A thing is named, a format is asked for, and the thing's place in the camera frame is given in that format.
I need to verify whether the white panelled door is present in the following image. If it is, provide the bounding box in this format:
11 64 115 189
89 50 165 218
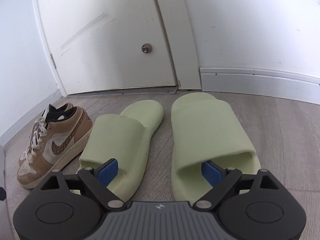
35 0 179 96

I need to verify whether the pale green foam slide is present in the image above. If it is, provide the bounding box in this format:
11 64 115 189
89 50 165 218
79 99 164 202
171 92 262 202

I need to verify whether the tan white lace-up sneaker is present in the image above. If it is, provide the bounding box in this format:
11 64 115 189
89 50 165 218
17 106 93 189
19 102 75 165

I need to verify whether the short white baseboard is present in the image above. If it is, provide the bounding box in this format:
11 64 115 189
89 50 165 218
0 89 62 144

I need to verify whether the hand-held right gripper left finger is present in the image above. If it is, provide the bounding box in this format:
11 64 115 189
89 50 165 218
39 158 125 209

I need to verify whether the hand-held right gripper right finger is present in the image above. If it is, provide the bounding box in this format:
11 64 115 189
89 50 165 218
193 161 280 209

